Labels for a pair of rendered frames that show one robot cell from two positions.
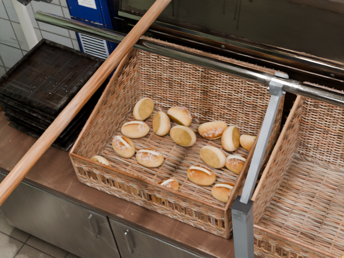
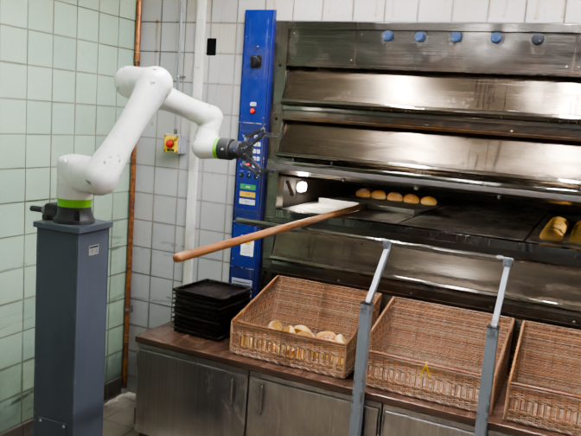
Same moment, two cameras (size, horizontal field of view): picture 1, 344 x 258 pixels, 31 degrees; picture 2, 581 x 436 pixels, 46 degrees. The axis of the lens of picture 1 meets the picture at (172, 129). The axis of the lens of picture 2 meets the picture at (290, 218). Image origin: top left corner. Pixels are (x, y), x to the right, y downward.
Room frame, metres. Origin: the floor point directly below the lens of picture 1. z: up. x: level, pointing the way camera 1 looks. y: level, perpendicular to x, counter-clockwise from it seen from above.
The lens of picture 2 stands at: (-1.62, 0.69, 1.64)
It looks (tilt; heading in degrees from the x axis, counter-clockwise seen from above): 8 degrees down; 348
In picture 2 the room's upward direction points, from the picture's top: 4 degrees clockwise
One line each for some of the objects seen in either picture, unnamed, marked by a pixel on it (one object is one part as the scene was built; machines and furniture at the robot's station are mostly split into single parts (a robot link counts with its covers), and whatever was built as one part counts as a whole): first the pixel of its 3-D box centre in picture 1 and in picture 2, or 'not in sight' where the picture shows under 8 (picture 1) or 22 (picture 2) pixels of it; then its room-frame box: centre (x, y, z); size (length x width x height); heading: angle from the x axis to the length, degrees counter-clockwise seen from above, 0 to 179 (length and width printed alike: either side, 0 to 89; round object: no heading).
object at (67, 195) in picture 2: not in sight; (77, 180); (0.97, 0.97, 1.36); 0.16 x 0.13 x 0.19; 36
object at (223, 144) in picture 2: not in sight; (227, 149); (1.26, 0.40, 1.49); 0.12 x 0.06 x 0.09; 144
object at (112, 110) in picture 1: (179, 129); (307, 322); (1.32, -0.02, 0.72); 0.56 x 0.49 x 0.28; 55
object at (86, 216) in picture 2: not in sight; (61, 211); (1.01, 1.03, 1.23); 0.26 x 0.15 x 0.06; 58
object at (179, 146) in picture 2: not in sight; (175, 144); (2.03, 0.60, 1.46); 0.10 x 0.07 x 0.10; 54
